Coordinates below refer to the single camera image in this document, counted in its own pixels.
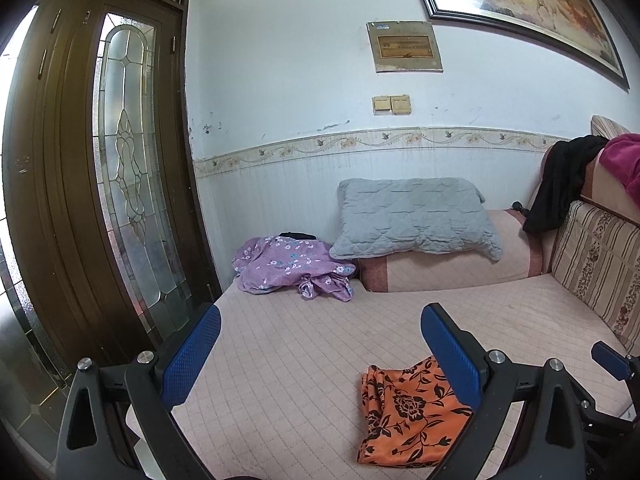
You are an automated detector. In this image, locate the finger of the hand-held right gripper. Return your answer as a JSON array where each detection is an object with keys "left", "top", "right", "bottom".
[{"left": 591, "top": 341, "right": 640, "bottom": 382}]

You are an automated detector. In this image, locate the striped floral sofa cushion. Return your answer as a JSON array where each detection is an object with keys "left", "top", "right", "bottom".
[{"left": 550, "top": 200, "right": 640, "bottom": 353}]

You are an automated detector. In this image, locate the purple floral garment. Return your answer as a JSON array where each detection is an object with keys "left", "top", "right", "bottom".
[{"left": 232, "top": 235, "right": 357, "bottom": 303}]

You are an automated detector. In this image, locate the grey quilted pillow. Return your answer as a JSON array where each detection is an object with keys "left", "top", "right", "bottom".
[{"left": 330, "top": 177, "right": 503, "bottom": 262}]

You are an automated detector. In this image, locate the pink quilted sofa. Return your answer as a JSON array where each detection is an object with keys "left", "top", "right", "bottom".
[{"left": 125, "top": 132, "right": 640, "bottom": 471}]

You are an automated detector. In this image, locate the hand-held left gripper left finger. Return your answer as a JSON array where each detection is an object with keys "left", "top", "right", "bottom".
[{"left": 54, "top": 302, "right": 246, "bottom": 480}]

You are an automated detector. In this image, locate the black garment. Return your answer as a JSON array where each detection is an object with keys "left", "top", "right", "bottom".
[{"left": 522, "top": 135, "right": 608, "bottom": 233}]

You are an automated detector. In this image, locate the wooden door with leaded glass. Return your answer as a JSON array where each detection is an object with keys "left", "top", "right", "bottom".
[{"left": 0, "top": 0, "right": 223, "bottom": 466}]

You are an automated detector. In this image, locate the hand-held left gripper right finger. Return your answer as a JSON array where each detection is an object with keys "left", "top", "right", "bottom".
[{"left": 420, "top": 302, "right": 588, "bottom": 480}]

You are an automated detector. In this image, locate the orange black floral shirt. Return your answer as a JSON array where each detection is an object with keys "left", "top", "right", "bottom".
[{"left": 356, "top": 355, "right": 473, "bottom": 468}]

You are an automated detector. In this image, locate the magenta blanket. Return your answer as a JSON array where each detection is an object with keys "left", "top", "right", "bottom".
[{"left": 598, "top": 133, "right": 640, "bottom": 196}]

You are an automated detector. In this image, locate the wall electrical panel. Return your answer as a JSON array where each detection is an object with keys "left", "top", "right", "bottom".
[{"left": 366, "top": 21, "right": 444, "bottom": 74}]

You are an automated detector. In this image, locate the beige striped cushion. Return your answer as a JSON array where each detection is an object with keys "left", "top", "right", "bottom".
[{"left": 591, "top": 115, "right": 623, "bottom": 140}]

